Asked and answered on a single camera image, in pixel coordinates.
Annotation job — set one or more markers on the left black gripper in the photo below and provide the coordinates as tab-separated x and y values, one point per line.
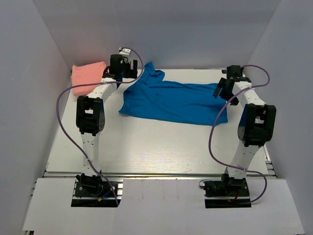
131	72

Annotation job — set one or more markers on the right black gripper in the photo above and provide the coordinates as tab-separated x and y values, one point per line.
220	85

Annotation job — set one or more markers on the blue t shirt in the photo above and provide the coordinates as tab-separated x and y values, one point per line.
152	97

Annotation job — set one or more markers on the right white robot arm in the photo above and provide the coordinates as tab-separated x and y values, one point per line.
256	124

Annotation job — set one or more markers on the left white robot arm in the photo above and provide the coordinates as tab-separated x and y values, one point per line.
90	114

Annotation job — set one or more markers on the folded pink t shirt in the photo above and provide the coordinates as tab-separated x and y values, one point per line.
87	74

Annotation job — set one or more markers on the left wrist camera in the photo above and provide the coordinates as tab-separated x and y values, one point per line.
125	51

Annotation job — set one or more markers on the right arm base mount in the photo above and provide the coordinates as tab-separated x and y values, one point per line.
226	193

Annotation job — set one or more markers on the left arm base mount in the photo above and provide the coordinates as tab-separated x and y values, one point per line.
95	192

